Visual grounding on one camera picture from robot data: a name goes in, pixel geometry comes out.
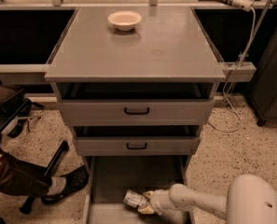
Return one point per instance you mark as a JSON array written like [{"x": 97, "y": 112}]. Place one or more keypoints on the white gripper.
[{"x": 157, "y": 201}]

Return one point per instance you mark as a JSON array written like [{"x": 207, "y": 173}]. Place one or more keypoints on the blue plastic bottle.
[{"x": 135, "y": 200}]

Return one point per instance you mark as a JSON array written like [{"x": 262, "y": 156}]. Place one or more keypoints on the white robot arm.
[{"x": 250, "y": 200}]

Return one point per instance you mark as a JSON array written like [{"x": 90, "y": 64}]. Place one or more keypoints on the bottom grey drawer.
[{"x": 112, "y": 176}]

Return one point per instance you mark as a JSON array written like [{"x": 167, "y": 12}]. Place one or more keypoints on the grey drawer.
[
  {"x": 136, "y": 112},
  {"x": 135, "y": 140},
  {"x": 112, "y": 176}
]

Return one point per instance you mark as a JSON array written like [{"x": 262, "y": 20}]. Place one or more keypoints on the middle grey drawer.
[{"x": 135, "y": 140}]

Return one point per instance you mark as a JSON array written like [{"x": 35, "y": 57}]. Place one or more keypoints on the top grey drawer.
[{"x": 136, "y": 112}]

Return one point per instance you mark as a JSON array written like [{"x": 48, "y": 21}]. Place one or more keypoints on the grey drawer cabinet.
[{"x": 166, "y": 56}]

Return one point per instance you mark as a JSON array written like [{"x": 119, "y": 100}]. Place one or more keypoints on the black shoe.
[{"x": 74, "y": 182}]

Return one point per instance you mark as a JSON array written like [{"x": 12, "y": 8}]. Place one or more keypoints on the person's leg brown trousers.
[{"x": 22, "y": 178}]

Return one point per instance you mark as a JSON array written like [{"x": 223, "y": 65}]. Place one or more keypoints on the dark cabinet on right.
[{"x": 262, "y": 90}]

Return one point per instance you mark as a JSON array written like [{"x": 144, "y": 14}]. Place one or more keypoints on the dark side table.
[{"x": 12, "y": 102}]

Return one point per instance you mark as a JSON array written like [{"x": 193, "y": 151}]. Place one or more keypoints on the white bowl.
[{"x": 124, "y": 20}]

